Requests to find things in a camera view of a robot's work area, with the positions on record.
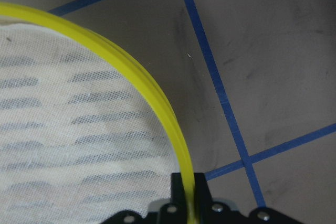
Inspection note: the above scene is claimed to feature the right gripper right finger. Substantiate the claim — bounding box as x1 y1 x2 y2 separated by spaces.
194 173 212 205

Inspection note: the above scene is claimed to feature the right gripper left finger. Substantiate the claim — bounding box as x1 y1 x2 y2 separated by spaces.
171 173 186 205

